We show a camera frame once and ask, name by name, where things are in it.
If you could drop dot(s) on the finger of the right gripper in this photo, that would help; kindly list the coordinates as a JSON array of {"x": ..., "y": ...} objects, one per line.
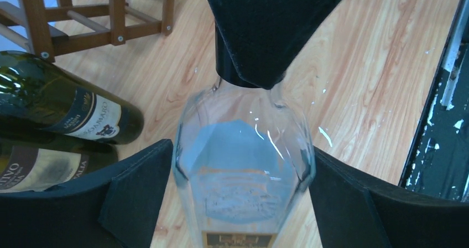
[{"x": 257, "y": 40}]

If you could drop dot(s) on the clear bottle black cap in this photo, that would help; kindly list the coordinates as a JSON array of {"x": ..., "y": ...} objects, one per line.
[{"x": 242, "y": 158}]

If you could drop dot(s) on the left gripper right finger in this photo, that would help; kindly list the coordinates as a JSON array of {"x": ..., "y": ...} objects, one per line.
[{"x": 355, "y": 209}]

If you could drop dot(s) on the brown wooden wine rack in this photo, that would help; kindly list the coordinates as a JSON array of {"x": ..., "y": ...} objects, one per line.
[{"x": 28, "y": 25}]

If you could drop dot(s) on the dark wine bottle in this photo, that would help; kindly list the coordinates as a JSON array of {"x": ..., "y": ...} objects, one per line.
[{"x": 36, "y": 94}]

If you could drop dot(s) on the olive green wine bottle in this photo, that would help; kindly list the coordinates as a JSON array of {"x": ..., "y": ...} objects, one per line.
[{"x": 36, "y": 160}]

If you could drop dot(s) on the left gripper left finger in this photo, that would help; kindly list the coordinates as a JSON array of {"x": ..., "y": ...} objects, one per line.
[{"x": 116, "y": 206}]

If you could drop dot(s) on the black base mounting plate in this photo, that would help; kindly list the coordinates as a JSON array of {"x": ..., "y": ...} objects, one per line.
[{"x": 437, "y": 162}]

